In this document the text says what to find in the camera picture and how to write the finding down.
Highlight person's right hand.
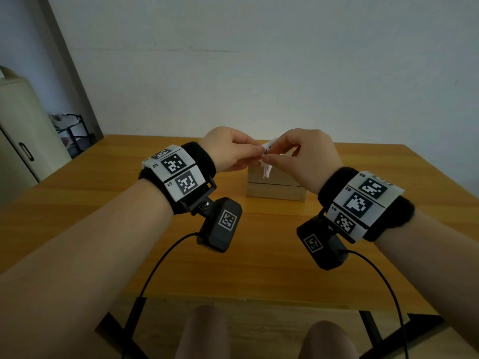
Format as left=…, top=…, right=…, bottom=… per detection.
left=261, top=128, right=344, bottom=195

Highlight person's left hand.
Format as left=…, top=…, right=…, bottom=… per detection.
left=201, top=126, right=265, bottom=174

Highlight white paper slip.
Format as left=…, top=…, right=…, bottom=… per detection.
left=260, top=131, right=289, bottom=179

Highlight person's left forearm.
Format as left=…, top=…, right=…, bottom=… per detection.
left=0, top=179, right=175, bottom=359

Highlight person's right forearm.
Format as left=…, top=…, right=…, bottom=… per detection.
left=374, top=209, right=479, bottom=353

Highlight small wooden box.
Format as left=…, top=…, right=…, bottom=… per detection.
left=245, top=155, right=308, bottom=202

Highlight black wristband with marker tiles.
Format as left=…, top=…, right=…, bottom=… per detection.
left=318, top=167, right=415, bottom=244
left=139, top=141, right=218, bottom=216

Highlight black metal rack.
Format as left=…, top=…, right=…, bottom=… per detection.
left=50, top=113, right=96, bottom=160

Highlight person's left leg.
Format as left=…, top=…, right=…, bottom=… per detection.
left=175, top=304, right=231, bottom=359

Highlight person's leg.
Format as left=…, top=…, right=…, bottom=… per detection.
left=175, top=304, right=231, bottom=359
left=297, top=320, right=360, bottom=359

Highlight person's right leg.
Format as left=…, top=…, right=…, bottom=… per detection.
left=297, top=320, right=360, bottom=359

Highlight black metal table leg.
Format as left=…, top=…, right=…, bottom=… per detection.
left=95, top=295, right=151, bottom=359
left=359, top=310, right=447, bottom=359

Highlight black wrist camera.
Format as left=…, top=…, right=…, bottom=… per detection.
left=296, top=214, right=350, bottom=272
left=196, top=197, right=243, bottom=254

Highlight black camera cable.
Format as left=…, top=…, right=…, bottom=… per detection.
left=121, top=232, right=201, bottom=359
left=346, top=250, right=411, bottom=359

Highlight grey door frame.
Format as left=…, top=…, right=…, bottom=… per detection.
left=35, top=0, right=104, bottom=143

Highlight cream cabinet with black handle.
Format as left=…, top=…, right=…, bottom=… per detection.
left=0, top=65, right=72, bottom=207

